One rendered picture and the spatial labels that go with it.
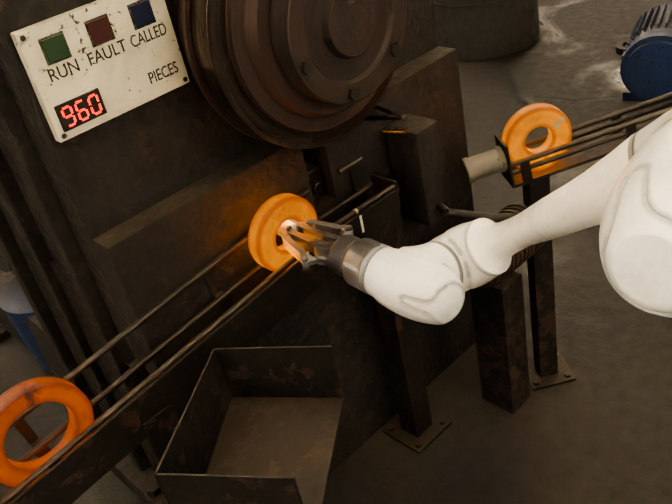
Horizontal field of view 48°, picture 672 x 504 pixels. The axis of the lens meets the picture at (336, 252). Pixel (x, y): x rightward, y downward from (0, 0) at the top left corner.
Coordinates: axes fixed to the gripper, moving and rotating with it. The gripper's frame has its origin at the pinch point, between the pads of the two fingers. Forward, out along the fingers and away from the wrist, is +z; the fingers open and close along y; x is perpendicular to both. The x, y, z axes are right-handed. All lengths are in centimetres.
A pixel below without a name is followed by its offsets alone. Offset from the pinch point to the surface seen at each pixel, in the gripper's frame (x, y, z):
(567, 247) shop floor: -77, 114, 7
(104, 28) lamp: 43.4, -16.3, 12.0
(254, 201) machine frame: 3.5, -0.3, 7.1
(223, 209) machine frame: 5.5, -7.4, 7.2
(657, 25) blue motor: -45, 227, 36
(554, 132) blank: -4, 62, -20
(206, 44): 38.8, -6.3, -0.3
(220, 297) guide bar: -8.8, -15.6, 3.3
